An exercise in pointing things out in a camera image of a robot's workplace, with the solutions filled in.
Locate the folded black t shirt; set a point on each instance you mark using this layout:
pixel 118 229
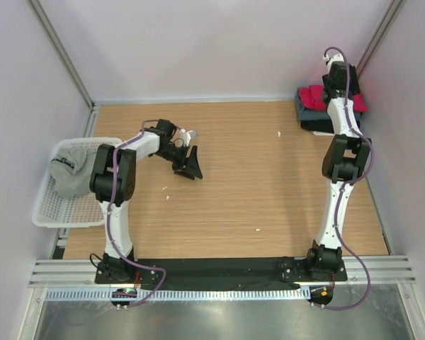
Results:
pixel 328 127

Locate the red t shirt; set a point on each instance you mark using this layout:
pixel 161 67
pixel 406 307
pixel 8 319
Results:
pixel 311 98

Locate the right aluminium frame post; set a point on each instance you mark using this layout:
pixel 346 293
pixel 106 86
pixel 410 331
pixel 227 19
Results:
pixel 383 27

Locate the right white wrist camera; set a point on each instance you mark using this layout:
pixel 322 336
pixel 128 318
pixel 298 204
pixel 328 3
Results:
pixel 329 60

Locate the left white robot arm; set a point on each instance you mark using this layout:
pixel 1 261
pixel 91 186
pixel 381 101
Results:
pixel 113 181

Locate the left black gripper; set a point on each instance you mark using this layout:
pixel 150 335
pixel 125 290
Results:
pixel 193 168

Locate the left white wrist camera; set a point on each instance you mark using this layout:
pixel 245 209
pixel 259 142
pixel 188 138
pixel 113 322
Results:
pixel 184 137

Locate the aluminium frame post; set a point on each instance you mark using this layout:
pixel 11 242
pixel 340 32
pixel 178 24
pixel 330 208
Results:
pixel 55 41
pixel 383 27

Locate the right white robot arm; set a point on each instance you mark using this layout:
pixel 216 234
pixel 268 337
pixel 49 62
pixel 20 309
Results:
pixel 343 164

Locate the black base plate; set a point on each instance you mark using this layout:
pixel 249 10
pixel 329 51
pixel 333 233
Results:
pixel 222 275

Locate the folded blue t shirt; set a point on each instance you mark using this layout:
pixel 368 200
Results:
pixel 306 114

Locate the left aluminium frame post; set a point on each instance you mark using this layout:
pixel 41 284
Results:
pixel 55 41

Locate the white perforated plastic basket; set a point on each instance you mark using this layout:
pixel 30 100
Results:
pixel 52 210

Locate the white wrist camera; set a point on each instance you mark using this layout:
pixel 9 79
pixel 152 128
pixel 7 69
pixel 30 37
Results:
pixel 329 60
pixel 184 137

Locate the white slotted cable duct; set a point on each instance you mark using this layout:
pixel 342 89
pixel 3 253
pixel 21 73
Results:
pixel 122 294

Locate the grey t shirt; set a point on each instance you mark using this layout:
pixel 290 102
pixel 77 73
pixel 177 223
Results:
pixel 71 169

